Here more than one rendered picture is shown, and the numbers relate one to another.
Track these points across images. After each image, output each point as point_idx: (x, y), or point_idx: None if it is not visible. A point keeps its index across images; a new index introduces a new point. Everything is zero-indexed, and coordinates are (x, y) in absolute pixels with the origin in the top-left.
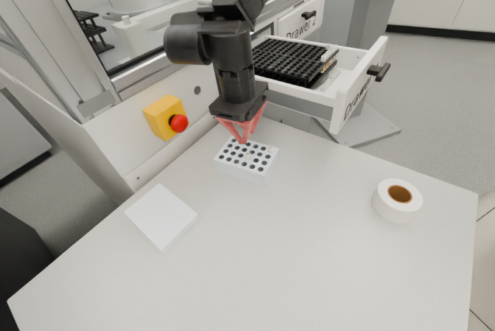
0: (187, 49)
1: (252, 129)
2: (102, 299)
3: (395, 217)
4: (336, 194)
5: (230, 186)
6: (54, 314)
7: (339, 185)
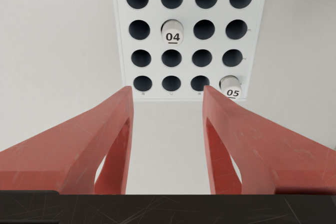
0: None
1: (204, 129)
2: None
3: None
4: (175, 183)
5: None
6: None
7: (198, 183)
